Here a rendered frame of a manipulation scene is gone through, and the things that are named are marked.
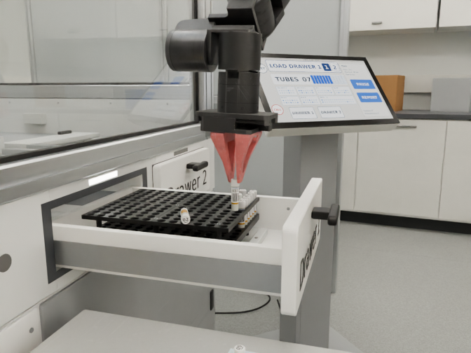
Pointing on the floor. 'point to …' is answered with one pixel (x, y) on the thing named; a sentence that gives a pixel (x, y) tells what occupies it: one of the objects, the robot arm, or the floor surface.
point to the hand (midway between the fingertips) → (235, 176)
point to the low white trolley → (154, 337)
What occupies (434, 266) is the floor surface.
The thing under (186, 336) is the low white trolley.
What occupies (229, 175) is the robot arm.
